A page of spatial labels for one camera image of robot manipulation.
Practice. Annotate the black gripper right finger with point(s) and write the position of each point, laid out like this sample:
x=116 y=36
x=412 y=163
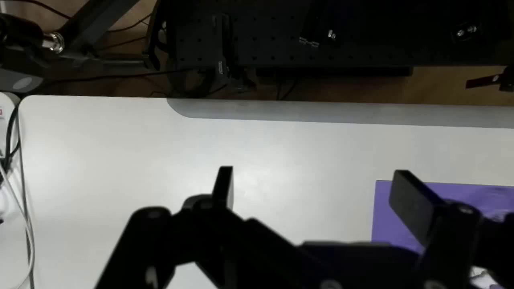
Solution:
x=450 y=242

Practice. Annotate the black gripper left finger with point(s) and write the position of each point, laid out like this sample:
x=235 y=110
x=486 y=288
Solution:
x=161 y=242

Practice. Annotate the purple rectangular mat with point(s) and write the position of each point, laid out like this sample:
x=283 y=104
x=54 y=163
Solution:
x=386 y=214

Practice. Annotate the grey metal stand leg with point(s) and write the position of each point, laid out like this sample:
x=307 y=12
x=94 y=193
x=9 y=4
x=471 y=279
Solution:
x=97 y=25

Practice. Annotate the black stand with metal knob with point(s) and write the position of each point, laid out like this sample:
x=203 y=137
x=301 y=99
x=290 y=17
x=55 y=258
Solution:
x=25 y=49

